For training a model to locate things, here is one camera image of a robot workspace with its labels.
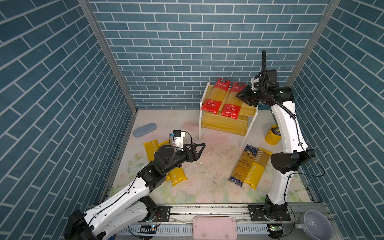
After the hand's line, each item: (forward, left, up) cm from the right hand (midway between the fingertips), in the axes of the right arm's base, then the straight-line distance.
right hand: (235, 94), depth 77 cm
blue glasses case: (0, +60, -35) cm, 69 cm away
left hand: (-27, +16, -10) cm, 33 cm away
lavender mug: (-49, -41, -38) cm, 75 cm away
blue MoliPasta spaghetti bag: (-22, -10, -36) cm, 43 cm away
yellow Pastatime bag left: (-32, +30, -35) cm, 56 cm away
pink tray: (-55, +8, -35) cm, 65 cm away
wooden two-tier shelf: (-4, -6, -22) cm, 23 cm away
